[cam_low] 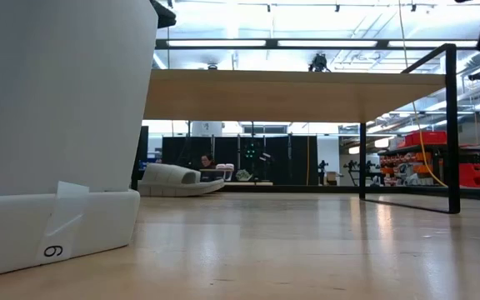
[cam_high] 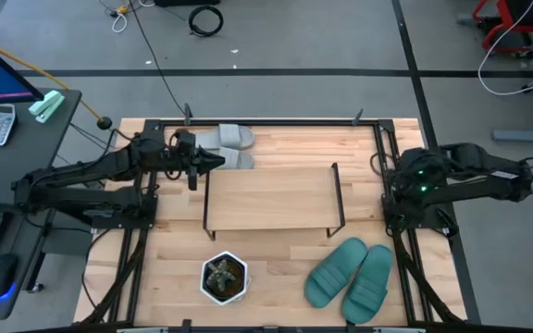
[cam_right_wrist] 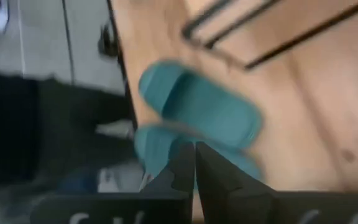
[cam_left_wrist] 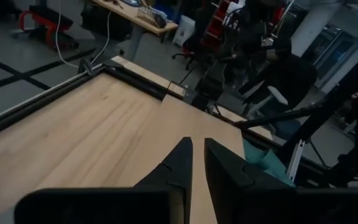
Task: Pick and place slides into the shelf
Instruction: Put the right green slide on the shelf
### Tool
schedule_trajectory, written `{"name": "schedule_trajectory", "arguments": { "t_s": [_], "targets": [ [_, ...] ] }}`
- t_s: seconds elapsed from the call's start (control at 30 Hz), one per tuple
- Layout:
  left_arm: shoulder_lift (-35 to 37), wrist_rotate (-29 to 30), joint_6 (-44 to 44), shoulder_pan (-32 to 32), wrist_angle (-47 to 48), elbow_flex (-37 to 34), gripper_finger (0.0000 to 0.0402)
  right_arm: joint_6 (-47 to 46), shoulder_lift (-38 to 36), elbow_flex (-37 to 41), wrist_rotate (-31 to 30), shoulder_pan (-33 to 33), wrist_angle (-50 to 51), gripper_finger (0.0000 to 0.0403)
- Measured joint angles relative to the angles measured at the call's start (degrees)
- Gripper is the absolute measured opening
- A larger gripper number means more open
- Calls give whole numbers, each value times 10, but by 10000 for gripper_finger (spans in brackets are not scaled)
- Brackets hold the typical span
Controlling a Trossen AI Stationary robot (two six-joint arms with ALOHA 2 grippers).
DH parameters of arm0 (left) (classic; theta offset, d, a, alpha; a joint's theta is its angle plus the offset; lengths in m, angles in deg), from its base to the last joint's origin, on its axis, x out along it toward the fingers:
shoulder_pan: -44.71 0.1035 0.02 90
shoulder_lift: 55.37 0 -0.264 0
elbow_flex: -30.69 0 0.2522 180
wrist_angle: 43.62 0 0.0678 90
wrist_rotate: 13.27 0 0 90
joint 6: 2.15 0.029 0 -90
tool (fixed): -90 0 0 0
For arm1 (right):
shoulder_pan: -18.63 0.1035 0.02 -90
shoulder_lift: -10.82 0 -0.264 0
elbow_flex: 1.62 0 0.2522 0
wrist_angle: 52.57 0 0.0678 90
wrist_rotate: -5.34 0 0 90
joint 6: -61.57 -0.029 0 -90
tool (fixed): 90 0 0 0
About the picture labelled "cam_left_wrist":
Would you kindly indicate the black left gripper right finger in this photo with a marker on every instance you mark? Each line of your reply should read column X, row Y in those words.
column 228, row 174

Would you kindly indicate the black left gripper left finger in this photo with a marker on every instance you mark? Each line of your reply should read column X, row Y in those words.
column 172, row 174

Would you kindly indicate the teal rubber slide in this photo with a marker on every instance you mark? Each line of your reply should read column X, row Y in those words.
column 275, row 165

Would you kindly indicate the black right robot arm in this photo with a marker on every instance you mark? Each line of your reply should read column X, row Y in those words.
column 211, row 84

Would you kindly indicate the silver aluminium extrusion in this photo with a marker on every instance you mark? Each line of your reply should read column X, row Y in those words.
column 295, row 158

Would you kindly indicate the office chair with white armrest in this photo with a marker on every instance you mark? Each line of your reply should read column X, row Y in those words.
column 291, row 81

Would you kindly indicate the black chair with red base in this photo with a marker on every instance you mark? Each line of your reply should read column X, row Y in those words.
column 186, row 51

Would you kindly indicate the white waste bin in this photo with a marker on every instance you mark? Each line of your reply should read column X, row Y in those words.
column 184, row 31

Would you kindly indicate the red metal shelving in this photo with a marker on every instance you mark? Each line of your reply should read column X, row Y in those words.
column 214, row 28

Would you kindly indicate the wooden desk with grey legs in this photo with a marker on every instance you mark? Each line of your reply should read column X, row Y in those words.
column 138, row 18

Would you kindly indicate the black office chair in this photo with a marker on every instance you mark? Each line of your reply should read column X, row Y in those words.
column 104, row 21

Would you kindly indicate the blue flat case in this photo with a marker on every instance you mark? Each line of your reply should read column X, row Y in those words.
column 130, row 2

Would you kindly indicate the red and black stool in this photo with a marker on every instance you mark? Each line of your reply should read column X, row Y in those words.
column 48, row 23

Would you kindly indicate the black diagonal frame strut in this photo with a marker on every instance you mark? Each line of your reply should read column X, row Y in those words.
column 275, row 118

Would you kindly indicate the black rig frame post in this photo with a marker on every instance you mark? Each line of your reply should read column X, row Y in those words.
column 337, row 99

